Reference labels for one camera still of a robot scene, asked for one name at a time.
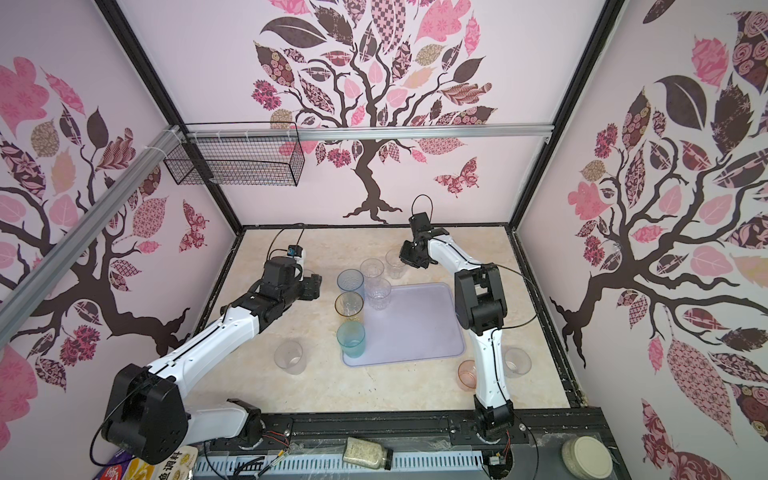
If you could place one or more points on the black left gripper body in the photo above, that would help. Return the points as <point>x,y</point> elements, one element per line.
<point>304,290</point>

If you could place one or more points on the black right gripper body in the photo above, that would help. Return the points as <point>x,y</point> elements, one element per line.
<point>410,255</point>

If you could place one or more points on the clear glass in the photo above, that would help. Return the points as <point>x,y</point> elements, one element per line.
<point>372,268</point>
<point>395,268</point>
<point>378,293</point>

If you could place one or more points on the blue grey tall cup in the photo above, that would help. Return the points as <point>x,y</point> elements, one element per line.
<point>351,280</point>

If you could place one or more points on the yellow transparent plastic cup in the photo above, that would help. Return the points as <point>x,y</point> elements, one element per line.
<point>349,306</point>

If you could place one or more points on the teal green plastic cup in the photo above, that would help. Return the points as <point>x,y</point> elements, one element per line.
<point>351,337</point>

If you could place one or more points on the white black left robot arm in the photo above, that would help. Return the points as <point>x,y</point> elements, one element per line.
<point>166,382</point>

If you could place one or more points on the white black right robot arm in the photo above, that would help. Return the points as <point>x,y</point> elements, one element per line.
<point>480,307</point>

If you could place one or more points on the lavender plastic tray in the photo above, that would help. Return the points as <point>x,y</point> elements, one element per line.
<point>419,323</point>

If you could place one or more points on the clear cup near left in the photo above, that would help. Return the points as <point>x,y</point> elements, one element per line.
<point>290,357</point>

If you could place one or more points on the clear cup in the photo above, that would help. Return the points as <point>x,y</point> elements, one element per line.
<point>516,362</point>
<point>290,357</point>

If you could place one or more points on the pink transparent cup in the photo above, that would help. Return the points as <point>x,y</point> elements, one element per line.
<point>467,375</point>

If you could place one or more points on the clear cup near right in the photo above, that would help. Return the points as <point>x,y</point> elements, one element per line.
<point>516,362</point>

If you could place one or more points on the grain filled bottle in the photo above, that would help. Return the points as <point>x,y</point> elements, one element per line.
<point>367,454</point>

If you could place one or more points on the snack bag colourful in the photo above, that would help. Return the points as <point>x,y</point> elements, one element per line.
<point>179,465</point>

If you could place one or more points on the round white lid container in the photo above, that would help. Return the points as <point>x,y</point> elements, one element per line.
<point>587,458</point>

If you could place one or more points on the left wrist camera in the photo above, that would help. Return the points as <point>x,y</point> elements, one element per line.
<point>296,253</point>

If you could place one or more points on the black wire basket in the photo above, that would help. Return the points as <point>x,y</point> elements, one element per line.
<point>261,153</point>

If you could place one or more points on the aluminium rail back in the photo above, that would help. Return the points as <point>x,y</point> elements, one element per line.
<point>377,133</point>

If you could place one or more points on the aluminium rail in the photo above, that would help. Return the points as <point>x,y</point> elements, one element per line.
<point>24,299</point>
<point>377,133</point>

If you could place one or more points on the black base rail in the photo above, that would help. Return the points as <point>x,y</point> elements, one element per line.
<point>372,429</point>

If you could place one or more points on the white vented cable duct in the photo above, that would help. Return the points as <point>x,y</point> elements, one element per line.
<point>406,465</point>

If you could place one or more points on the aluminium rail left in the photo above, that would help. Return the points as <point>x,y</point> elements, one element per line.
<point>24,299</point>

